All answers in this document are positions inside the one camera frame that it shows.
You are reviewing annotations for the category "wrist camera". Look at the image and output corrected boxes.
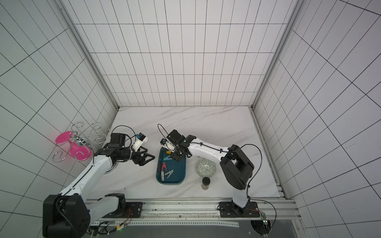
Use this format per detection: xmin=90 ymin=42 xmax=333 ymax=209
xmin=132 ymin=133 xmax=148 ymax=152
xmin=160 ymin=130 xmax=185 ymax=152

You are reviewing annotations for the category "teal plastic storage box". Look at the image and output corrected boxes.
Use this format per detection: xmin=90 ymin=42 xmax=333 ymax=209
xmin=156 ymin=147 xmax=187 ymax=185

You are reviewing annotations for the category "aluminium mounting rail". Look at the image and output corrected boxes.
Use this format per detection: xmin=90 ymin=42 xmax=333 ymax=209
xmin=61 ymin=198 xmax=301 ymax=227

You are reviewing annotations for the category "green patterned ceramic bowl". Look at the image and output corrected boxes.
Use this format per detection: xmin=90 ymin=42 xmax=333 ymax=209
xmin=195 ymin=158 xmax=216 ymax=178

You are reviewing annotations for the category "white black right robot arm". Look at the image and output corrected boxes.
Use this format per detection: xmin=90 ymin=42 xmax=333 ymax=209
xmin=166 ymin=130 xmax=255 ymax=217

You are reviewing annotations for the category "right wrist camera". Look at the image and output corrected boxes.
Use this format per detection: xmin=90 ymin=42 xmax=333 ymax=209
xmin=160 ymin=130 xmax=185 ymax=152

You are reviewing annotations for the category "black cap spice jar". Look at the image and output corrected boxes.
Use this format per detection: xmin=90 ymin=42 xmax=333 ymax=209
xmin=201 ymin=177 xmax=210 ymax=190

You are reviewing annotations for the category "pink wine glass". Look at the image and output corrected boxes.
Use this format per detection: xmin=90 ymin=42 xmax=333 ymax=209
xmin=53 ymin=131 xmax=93 ymax=163

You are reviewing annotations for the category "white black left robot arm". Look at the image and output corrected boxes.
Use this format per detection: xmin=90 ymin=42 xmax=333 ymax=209
xmin=42 ymin=143 xmax=155 ymax=238

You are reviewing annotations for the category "silver wire glass rack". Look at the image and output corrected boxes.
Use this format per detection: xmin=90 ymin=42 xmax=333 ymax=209
xmin=52 ymin=122 xmax=106 ymax=163

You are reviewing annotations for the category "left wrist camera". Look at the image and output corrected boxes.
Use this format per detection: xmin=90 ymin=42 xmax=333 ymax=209
xmin=132 ymin=133 xmax=148 ymax=152

